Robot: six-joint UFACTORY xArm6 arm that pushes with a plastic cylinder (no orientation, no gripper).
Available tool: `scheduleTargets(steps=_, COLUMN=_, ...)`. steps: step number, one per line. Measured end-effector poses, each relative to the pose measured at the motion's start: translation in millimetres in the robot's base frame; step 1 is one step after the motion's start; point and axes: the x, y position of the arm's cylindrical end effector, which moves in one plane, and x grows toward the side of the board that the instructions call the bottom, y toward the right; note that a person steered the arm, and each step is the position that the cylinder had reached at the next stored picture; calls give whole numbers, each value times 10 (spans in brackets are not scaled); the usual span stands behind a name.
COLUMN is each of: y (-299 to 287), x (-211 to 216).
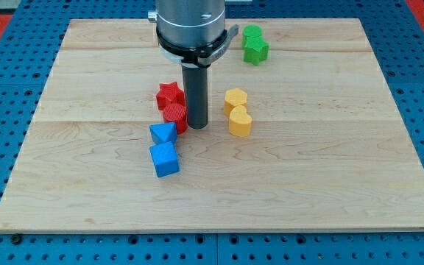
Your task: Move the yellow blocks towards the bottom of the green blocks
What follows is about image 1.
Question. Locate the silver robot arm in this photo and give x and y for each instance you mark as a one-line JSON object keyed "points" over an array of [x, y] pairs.
{"points": [[192, 32]]}

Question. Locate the yellow heart block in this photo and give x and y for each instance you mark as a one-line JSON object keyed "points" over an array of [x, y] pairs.
{"points": [[240, 121]]}

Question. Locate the red cylinder block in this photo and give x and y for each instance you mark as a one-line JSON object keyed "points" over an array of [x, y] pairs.
{"points": [[176, 113]]}

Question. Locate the yellow hexagon block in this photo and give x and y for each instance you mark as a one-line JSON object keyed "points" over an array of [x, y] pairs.
{"points": [[234, 98]]}

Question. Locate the blue triangle block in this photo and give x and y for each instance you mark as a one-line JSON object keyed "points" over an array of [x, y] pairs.
{"points": [[162, 133]]}

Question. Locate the blue cube block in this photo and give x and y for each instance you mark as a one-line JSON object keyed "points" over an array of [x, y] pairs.
{"points": [[165, 159]]}

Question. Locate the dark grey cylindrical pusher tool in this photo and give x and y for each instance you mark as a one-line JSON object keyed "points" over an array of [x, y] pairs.
{"points": [[195, 82]]}

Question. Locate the red star block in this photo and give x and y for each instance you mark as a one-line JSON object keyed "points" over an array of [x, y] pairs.
{"points": [[169, 93]]}

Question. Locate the light wooden board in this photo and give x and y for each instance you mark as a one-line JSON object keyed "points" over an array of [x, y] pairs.
{"points": [[328, 151]]}

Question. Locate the green star block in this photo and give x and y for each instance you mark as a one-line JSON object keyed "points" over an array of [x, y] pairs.
{"points": [[255, 50]]}

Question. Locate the green cylinder block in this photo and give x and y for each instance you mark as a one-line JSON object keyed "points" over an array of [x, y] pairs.
{"points": [[250, 32]]}

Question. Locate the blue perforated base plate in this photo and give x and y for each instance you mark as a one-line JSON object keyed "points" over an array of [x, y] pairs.
{"points": [[28, 48]]}

